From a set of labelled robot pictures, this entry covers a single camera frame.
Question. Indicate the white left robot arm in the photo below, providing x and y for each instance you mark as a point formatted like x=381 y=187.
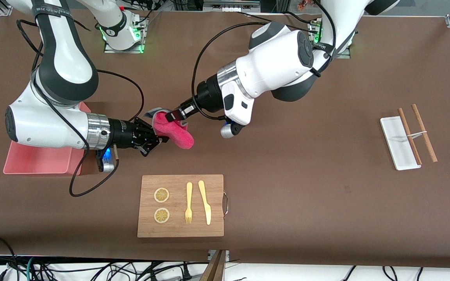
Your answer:
x=279 y=58

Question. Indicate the wooden cutting board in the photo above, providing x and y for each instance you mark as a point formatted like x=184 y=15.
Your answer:
x=176 y=183

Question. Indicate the colourful small objects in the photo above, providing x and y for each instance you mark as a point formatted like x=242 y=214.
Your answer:
x=305 y=4

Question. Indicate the pink and grey cloth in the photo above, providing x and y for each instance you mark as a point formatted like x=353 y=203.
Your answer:
x=178 y=134

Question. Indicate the yellow plastic knife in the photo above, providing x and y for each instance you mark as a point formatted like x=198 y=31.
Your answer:
x=208 y=214

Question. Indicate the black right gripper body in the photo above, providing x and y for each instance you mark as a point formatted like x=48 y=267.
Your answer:
x=125 y=134

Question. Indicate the wooden plank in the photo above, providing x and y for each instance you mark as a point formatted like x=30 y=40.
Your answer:
x=213 y=271

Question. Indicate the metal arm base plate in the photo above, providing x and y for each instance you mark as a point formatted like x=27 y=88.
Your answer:
x=125 y=50
x=344 y=56

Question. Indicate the thin white band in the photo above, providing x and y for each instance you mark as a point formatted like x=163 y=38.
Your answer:
x=416 y=134

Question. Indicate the grey metal box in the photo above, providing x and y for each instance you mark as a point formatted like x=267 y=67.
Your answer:
x=231 y=6

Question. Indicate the small metal bracket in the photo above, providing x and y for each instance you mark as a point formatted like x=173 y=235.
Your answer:
x=227 y=255

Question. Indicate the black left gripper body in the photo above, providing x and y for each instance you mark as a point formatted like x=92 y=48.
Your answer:
x=208 y=95

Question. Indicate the white rectangular plate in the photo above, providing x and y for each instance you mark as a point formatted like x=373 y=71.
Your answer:
x=395 y=136

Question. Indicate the pink plastic bin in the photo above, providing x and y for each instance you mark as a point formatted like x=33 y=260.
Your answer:
x=33 y=160

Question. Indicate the lemon slice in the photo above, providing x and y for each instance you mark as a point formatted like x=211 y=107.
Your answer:
x=161 y=195
x=161 y=215

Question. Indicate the yellow plastic fork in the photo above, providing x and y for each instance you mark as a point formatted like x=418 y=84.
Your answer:
x=189 y=191

